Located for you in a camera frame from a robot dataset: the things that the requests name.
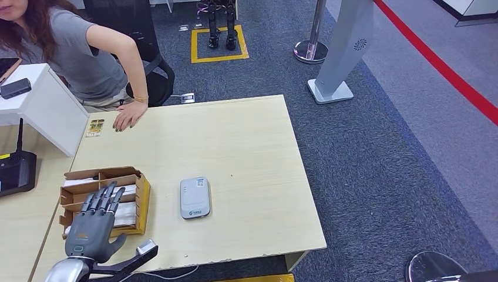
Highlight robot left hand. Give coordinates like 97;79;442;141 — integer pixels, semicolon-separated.
64;182;127;264

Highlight person's left hand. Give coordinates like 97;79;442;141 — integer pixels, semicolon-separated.
113;100;149;132

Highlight gold printed key card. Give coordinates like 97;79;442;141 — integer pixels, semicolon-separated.
84;118;105;138

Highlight cardboard card organizer box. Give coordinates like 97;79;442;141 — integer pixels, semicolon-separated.
58;166;152;240

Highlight person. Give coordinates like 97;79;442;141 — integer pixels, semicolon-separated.
0;0;149;132

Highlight grey card reader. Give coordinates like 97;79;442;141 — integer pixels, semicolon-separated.
179;176;211;220

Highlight black office chair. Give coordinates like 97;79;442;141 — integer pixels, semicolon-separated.
83;0;176;108

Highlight black router with antenna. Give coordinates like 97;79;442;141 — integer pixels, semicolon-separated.
0;117;38;199

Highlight yellow floor tape square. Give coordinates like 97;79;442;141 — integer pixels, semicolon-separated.
190;23;250;64

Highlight small black device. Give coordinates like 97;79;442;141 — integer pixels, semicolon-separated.
0;78;33;100

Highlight black humanoid robot legs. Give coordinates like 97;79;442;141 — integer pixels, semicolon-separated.
196;0;239;51

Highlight tablet with brown edge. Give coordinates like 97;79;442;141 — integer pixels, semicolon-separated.
0;57;22;86

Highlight yellow floor tape strip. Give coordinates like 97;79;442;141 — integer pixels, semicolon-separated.
211;273;295;282

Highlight chrome stanchion pole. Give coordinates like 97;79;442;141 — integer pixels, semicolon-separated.
292;0;329;64

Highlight white table leg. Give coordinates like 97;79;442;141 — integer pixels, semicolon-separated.
285;251;310;273

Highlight grey kiosk stand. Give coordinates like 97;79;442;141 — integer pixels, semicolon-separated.
307;0;375;105

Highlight red floor tape line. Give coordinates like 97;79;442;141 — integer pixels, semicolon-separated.
373;0;498;126

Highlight chrome round base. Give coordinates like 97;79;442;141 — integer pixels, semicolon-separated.
405;251;467;282

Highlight white counter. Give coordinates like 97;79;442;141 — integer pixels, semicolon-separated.
433;0;498;27

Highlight black camera bracket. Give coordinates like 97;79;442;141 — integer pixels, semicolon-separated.
90;243;160;278

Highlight white cable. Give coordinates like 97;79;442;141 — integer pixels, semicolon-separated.
128;265;199;282

